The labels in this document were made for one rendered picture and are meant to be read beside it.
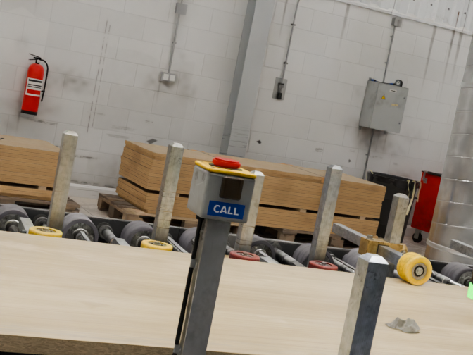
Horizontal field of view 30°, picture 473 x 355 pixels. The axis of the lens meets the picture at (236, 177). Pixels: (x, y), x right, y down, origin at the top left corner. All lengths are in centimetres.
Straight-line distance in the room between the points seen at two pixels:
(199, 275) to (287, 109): 813
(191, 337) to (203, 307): 5
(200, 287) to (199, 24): 766
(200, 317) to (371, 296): 26
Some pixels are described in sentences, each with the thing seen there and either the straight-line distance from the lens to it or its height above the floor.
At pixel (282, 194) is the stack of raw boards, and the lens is 795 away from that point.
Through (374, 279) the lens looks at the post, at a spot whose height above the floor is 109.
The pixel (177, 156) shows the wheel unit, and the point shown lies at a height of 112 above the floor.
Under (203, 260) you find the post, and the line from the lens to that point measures 123.
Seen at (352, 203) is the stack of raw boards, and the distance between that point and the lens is 836.
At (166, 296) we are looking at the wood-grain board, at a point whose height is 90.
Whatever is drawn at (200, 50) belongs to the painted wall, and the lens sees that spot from 885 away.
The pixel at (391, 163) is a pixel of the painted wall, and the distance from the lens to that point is 1013.
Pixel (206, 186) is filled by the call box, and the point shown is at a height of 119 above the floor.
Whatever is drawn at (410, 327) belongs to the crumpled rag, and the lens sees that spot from 189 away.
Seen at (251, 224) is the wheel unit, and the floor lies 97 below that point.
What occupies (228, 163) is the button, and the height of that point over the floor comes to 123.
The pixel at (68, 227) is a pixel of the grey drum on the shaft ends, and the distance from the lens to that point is 269.
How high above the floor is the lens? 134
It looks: 6 degrees down
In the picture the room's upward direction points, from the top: 11 degrees clockwise
